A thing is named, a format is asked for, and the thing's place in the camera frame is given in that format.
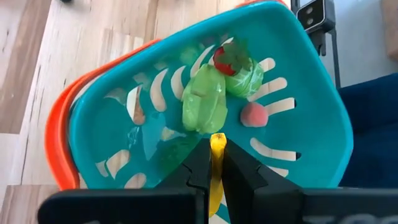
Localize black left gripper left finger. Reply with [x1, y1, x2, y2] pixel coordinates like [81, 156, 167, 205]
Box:
[155, 139, 214, 224]

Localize teal plastic slotted basket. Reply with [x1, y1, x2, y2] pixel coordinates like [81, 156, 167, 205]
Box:
[68, 1, 354, 189]

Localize yellow banana toy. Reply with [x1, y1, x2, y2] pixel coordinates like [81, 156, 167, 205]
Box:
[208, 133, 228, 218]

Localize green bell pepper toy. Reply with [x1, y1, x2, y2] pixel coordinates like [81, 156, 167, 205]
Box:
[181, 63, 228, 134]

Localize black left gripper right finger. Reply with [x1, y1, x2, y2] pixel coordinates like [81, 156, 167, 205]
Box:
[221, 139, 304, 224]

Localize small table-level camera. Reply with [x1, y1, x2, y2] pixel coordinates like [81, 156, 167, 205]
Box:
[295, 0, 336, 34]

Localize red fruit toy green leaves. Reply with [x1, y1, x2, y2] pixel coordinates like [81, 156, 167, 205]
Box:
[213, 37, 252, 77]

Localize pink peach toy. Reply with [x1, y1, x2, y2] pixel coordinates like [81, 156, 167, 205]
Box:
[239, 102, 269, 128]

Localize light green cabbage toy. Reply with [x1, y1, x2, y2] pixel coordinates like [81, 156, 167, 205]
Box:
[224, 58, 264, 99]

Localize person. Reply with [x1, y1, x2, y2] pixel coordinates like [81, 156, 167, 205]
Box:
[337, 73, 398, 188]

